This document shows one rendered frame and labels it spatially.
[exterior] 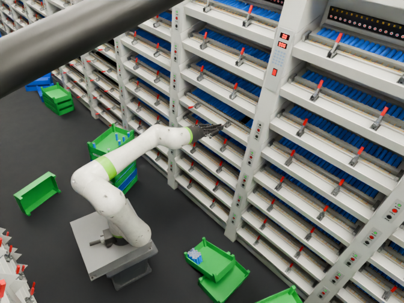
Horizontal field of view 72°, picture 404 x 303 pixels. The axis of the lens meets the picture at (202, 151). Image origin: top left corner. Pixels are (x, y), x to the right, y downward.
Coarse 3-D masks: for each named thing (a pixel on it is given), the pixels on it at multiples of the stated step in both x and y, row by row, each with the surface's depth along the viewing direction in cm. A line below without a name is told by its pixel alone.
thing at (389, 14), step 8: (328, 0) 119; (336, 0) 117; (344, 0) 114; (352, 0) 113; (360, 0) 111; (328, 8) 120; (344, 8) 116; (352, 8) 114; (360, 8) 112; (368, 8) 110; (376, 8) 108; (384, 8) 106; (392, 8) 105; (400, 8) 103; (376, 16) 109; (384, 16) 107; (392, 16) 106; (400, 16) 104; (320, 24) 125; (384, 40) 110; (368, 88) 121
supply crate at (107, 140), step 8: (112, 128) 223; (120, 128) 222; (104, 136) 217; (112, 136) 221; (120, 136) 222; (88, 144) 201; (96, 144) 211; (104, 144) 213; (112, 144) 214; (96, 152) 203; (104, 152) 199
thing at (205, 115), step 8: (184, 88) 188; (192, 88) 194; (184, 96) 191; (184, 104) 189; (192, 104) 185; (200, 112) 179; (208, 112) 178; (208, 120) 178; (216, 120) 173; (224, 120) 172; (224, 128) 168; (232, 128) 168; (232, 136) 168; (240, 136) 163; (248, 136) 156
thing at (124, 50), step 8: (120, 40) 214; (120, 48) 218; (128, 48) 222; (120, 56) 223; (120, 64) 228; (128, 72) 234; (120, 80) 239; (120, 96) 251; (128, 96) 247; (128, 112) 257; (128, 128) 267
